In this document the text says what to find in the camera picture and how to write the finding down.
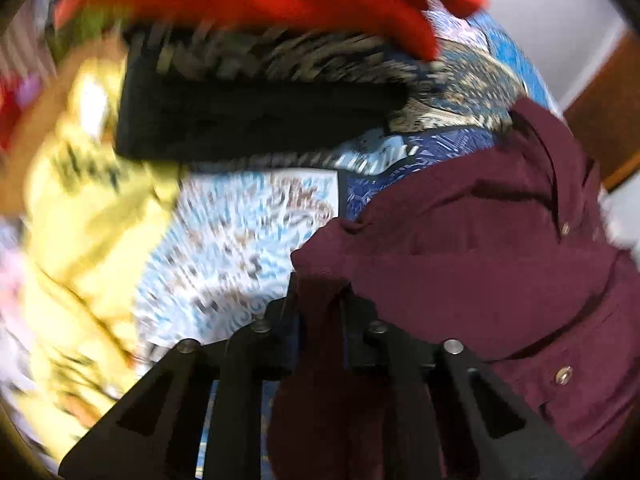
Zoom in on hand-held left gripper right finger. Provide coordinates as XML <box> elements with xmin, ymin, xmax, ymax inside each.
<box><xmin>340</xmin><ymin>292</ymin><xmax>587</xmax><ymax>480</ymax></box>

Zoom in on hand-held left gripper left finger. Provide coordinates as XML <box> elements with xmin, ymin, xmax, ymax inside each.
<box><xmin>59</xmin><ymin>290</ymin><xmax>302</xmax><ymax>480</ymax></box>

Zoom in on maroon button shirt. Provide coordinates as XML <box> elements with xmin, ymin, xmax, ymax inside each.
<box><xmin>265</xmin><ymin>97</ymin><xmax>640</xmax><ymax>480</ymax></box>

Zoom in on blue patchwork bed blanket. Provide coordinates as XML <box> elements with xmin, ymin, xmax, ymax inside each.
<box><xmin>132</xmin><ymin>0</ymin><xmax>556</xmax><ymax>480</ymax></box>

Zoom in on yellow printed garment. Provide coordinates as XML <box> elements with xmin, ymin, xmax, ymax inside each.
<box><xmin>20</xmin><ymin>57</ymin><xmax>187</xmax><ymax>402</ymax></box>

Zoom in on black patterned garment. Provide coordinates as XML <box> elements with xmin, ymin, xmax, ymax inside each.
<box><xmin>114</xmin><ymin>20</ymin><xmax>437</xmax><ymax>167</ymax></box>

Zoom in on red plush toy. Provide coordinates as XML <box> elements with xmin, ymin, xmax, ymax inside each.
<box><xmin>0</xmin><ymin>72</ymin><xmax>36</xmax><ymax>149</ymax></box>

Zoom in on green patterned cloth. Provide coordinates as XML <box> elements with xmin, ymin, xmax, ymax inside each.
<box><xmin>45</xmin><ymin>2</ymin><xmax>132</xmax><ymax>62</ymax></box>

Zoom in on striped brown curtain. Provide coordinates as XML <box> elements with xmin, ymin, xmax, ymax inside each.
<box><xmin>0</xmin><ymin>10</ymin><xmax>53</xmax><ymax>77</ymax></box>

